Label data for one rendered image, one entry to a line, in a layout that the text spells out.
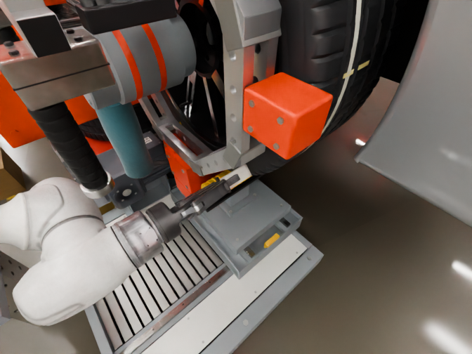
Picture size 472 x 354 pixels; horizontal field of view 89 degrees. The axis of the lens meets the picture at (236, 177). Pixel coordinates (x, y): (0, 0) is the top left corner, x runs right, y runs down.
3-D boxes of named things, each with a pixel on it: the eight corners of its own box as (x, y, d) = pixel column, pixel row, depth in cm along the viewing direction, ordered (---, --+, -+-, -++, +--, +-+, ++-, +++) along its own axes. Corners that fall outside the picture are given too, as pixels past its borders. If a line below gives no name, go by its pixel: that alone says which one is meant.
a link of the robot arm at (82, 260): (124, 253, 36) (96, 201, 43) (1, 332, 29) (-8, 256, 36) (146, 281, 43) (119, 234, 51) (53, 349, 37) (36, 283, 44)
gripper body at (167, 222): (159, 241, 49) (197, 216, 53) (168, 248, 42) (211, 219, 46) (140, 210, 48) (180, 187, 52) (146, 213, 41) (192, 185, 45)
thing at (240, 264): (298, 227, 108) (303, 215, 101) (239, 281, 92) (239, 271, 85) (229, 167, 134) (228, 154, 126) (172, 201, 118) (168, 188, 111)
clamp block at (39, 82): (118, 86, 28) (99, 35, 24) (30, 114, 24) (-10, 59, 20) (102, 71, 31) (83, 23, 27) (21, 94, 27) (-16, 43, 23)
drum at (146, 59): (203, 89, 52) (194, 12, 41) (105, 127, 43) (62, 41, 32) (170, 68, 59) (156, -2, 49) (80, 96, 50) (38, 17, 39)
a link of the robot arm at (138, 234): (140, 274, 39) (172, 252, 42) (111, 227, 38) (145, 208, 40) (135, 261, 47) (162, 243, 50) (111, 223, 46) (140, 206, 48)
